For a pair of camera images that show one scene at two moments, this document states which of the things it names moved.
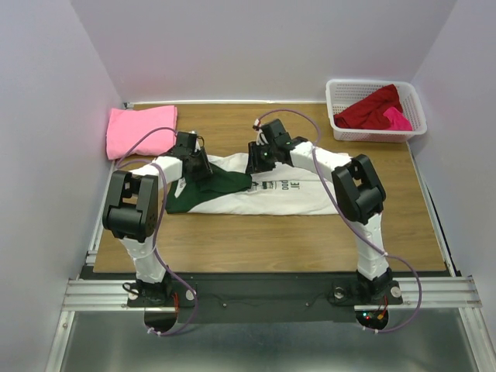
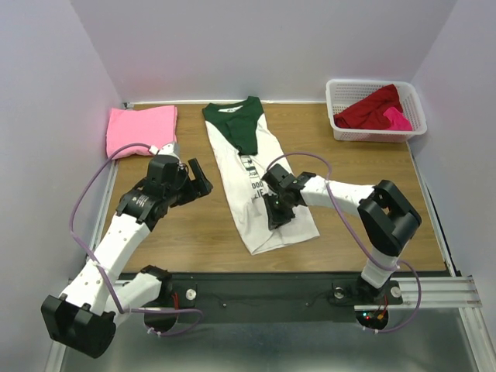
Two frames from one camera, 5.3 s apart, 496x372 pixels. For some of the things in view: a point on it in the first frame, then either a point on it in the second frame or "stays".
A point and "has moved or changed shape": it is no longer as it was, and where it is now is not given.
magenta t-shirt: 398,122 stays
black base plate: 268,297 stays
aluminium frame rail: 441,293 stays
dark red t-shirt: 369,112 stays
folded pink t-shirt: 125,128 stays
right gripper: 254,164 → 274,218
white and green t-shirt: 283,190 has moved or changed shape
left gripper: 206,170 → 204,185
